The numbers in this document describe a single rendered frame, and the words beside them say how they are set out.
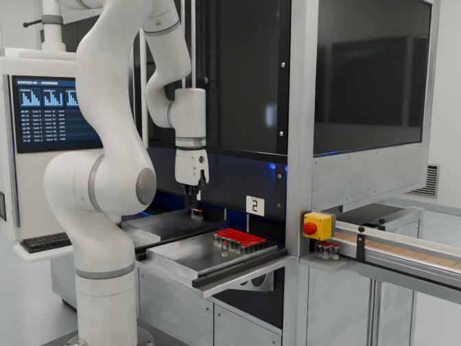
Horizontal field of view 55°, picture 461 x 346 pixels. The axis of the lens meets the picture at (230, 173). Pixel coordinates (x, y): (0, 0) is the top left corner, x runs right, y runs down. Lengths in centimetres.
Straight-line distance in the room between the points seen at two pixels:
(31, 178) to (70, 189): 112
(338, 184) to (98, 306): 98
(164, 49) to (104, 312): 60
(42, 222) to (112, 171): 125
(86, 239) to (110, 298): 12
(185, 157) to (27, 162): 92
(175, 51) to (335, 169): 75
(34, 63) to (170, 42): 99
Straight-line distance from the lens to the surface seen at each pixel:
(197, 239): 159
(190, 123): 120
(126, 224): 177
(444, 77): 612
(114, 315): 95
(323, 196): 155
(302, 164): 143
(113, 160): 84
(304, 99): 141
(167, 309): 216
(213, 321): 191
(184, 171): 124
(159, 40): 109
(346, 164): 165
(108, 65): 88
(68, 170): 90
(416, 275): 143
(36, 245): 189
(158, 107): 124
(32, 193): 202
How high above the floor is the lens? 139
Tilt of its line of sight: 9 degrees down
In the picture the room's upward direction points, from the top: straight up
